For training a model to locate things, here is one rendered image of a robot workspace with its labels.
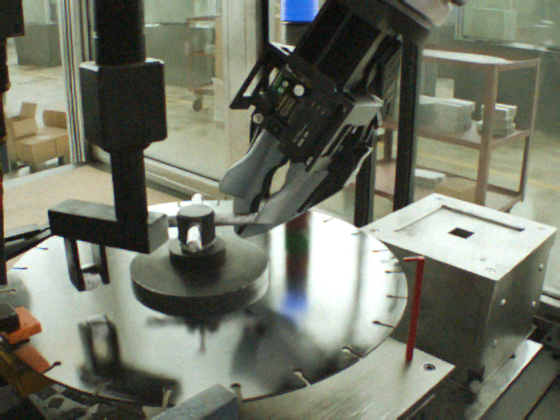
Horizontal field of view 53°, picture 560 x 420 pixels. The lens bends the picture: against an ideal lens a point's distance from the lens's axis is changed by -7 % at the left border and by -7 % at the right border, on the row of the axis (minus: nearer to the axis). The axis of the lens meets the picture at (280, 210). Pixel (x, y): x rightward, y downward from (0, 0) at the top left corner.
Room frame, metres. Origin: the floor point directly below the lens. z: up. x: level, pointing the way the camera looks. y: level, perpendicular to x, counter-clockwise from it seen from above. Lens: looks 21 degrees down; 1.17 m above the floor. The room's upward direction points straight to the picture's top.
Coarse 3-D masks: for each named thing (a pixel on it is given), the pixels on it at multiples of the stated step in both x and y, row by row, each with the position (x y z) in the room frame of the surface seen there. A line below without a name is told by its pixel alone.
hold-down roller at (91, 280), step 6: (84, 264) 0.38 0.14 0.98; (90, 264) 0.37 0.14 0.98; (84, 270) 0.37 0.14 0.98; (90, 270) 0.37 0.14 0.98; (96, 270) 0.37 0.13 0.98; (84, 276) 0.36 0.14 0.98; (90, 276) 0.37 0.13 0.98; (96, 276) 0.37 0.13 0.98; (84, 282) 0.36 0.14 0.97; (90, 282) 0.36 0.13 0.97; (96, 282) 0.37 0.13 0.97; (84, 288) 0.37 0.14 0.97; (90, 288) 0.36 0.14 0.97; (96, 288) 0.37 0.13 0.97
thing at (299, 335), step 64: (64, 256) 0.45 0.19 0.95; (128, 256) 0.45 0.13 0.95; (320, 256) 0.46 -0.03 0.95; (384, 256) 0.46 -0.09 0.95; (64, 320) 0.35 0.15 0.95; (128, 320) 0.35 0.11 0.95; (192, 320) 0.35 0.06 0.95; (256, 320) 0.35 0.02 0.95; (320, 320) 0.35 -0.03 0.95; (384, 320) 0.35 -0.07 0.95; (64, 384) 0.28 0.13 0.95; (128, 384) 0.28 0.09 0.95; (192, 384) 0.28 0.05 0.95; (256, 384) 0.28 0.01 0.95
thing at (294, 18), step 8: (288, 0) 0.70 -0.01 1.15; (296, 0) 0.70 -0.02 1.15; (304, 0) 0.70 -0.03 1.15; (312, 0) 0.70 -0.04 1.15; (288, 8) 0.70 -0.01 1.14; (296, 8) 0.70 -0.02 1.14; (304, 8) 0.70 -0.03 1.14; (312, 8) 0.70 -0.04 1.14; (288, 16) 0.70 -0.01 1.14; (296, 16) 0.70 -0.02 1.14; (304, 16) 0.70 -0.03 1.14; (312, 16) 0.70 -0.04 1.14
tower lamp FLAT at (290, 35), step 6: (282, 24) 0.71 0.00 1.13; (288, 24) 0.70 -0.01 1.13; (294, 24) 0.70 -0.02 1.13; (300, 24) 0.70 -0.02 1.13; (306, 24) 0.70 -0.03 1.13; (282, 30) 0.71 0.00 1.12; (288, 30) 0.70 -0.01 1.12; (294, 30) 0.70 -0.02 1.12; (300, 30) 0.70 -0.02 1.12; (282, 36) 0.71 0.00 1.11; (288, 36) 0.70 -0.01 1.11; (294, 36) 0.70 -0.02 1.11; (300, 36) 0.70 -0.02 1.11; (282, 42) 0.71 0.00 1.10; (288, 42) 0.70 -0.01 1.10; (294, 42) 0.70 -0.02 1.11
